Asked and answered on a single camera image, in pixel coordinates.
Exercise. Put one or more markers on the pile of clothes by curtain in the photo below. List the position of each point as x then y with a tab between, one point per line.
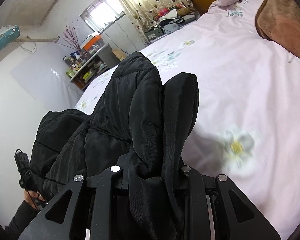
171	22

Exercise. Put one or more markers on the wooden bookshelf with items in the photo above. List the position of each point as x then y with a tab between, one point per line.
82	72

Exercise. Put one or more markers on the dried purple flower branches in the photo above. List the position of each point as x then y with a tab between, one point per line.
69	38

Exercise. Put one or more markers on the teal wall air conditioner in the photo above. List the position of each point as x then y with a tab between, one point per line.
8	34

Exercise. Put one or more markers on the brown beige plush blanket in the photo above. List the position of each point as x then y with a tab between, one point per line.
279	21

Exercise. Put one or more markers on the person's left forearm black sleeve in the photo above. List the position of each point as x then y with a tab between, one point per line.
22	218

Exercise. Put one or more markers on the black puffer jacket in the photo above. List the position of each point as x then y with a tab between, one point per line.
137	115

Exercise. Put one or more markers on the orange lidded storage box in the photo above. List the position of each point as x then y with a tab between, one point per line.
92	43

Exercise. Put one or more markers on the person's left hand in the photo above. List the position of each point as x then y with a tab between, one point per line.
33	198

